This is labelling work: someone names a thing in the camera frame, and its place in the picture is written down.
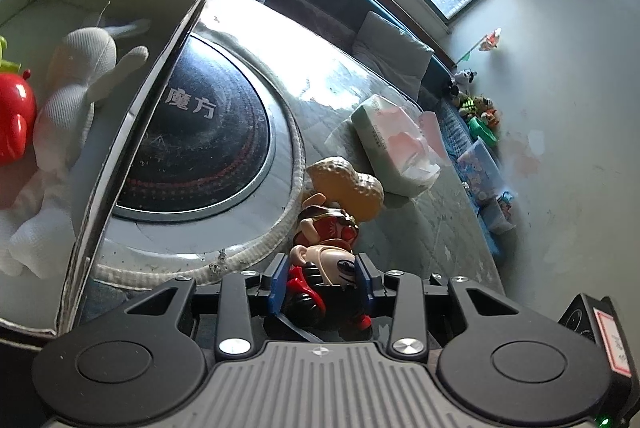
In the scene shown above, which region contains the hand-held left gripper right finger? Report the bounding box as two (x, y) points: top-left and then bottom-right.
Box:
(356, 255), (521, 357)

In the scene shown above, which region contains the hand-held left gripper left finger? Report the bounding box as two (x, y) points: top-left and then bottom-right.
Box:
(125, 253), (291, 357)

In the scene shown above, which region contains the mouse figure toy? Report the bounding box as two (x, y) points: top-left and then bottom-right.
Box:
(280, 243), (373, 341)

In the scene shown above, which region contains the dark cardboard box white inside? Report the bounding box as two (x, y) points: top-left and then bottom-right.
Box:
(0, 0), (211, 351)

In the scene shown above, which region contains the white knitted rabbit plush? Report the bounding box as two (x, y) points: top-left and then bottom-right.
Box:
(0, 13), (151, 279)

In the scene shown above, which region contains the red round toy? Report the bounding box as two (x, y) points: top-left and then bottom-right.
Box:
(0, 69), (38, 166)

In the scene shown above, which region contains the green round toy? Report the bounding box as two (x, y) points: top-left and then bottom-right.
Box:
(0, 35), (23, 76)

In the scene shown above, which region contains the brown red figure toy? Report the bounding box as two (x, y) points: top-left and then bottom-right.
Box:
(292, 193), (361, 251)

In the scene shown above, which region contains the peanut shaped toy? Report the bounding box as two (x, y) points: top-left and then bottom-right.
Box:
(305, 157), (386, 221)

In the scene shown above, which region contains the tissue pack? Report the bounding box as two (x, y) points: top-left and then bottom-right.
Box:
(350, 94), (443, 198)

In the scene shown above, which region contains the round black glass cooktop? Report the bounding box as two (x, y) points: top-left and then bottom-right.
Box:
(92, 30), (307, 286)

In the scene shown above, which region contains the small clear plastic box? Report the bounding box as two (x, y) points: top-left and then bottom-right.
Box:
(480, 190), (516, 234)

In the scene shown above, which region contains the clear plastic storage box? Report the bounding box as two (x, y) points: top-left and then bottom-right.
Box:
(457, 139), (503, 204)

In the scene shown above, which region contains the green plastic bowl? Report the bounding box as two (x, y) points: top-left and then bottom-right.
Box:
(467, 115), (500, 144)

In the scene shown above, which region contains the yellow green plush toy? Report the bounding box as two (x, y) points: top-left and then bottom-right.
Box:
(457, 93), (488, 119)

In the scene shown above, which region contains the grey cushion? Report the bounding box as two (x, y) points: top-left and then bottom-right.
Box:
(352, 10), (436, 94)

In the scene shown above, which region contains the pinwheel wall decoration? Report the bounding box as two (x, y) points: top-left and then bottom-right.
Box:
(462, 28), (503, 61)

